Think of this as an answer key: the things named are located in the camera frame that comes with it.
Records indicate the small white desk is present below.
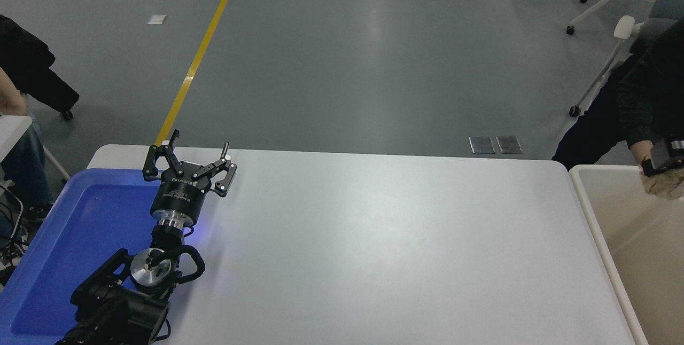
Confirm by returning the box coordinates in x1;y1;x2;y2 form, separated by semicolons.
0;115;70;183

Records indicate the seated person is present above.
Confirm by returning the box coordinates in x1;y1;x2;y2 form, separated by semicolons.
0;67;55;223

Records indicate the grey-backed office chair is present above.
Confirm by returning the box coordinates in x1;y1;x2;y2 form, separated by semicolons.
568;0;684;117

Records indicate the blue plastic tray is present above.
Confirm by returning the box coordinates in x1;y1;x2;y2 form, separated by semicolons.
0;168;177;345

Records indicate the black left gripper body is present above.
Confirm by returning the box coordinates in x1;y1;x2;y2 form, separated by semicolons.
150;162;211;224

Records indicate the large pale bin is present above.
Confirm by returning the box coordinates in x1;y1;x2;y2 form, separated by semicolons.
568;164;684;345

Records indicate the tan paper ball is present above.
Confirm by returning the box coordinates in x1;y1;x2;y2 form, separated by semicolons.
641;169;684;200

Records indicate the black cable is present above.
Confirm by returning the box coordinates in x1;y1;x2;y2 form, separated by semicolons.
0;182;25;270

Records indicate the person beside bin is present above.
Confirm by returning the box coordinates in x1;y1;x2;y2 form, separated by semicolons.
552;17;684;172

